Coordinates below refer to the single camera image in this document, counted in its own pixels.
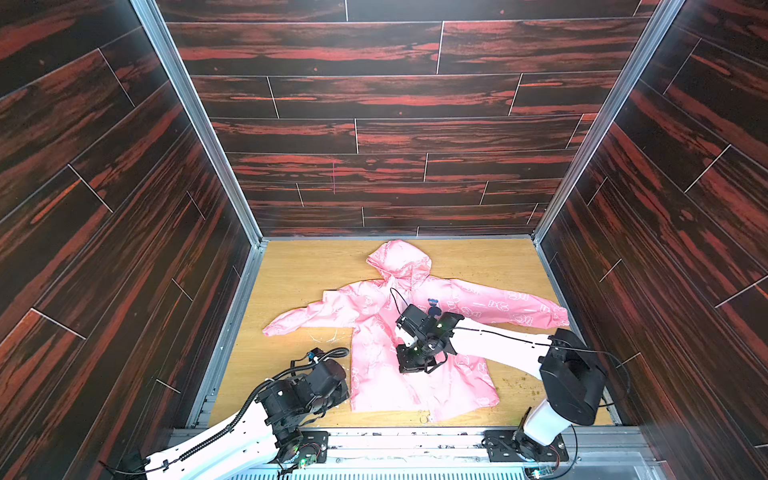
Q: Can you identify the pink printed jacket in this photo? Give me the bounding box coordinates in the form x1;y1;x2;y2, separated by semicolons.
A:
263;240;569;421

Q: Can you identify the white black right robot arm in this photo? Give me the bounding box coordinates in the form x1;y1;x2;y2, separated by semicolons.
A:
395;304;607;460

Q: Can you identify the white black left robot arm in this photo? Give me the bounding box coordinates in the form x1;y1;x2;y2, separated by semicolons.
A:
101;347;350;479

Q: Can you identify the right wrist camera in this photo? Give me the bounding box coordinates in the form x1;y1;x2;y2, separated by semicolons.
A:
427;299;443;320

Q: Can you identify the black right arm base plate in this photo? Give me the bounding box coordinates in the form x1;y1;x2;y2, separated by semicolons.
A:
481;429;570;463

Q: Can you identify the aluminium front rail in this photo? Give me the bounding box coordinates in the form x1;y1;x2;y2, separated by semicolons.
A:
161;427;661;480

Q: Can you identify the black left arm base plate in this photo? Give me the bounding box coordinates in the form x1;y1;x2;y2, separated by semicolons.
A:
290;430;330;468

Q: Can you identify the aluminium right corner post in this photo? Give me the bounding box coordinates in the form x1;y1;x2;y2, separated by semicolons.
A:
532;0;685;250

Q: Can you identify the aluminium corner post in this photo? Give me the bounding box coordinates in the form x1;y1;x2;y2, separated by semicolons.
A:
532;0;685;250
130;0;263;247

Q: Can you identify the aluminium left corner post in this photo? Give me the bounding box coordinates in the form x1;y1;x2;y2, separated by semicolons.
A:
130;0;263;247

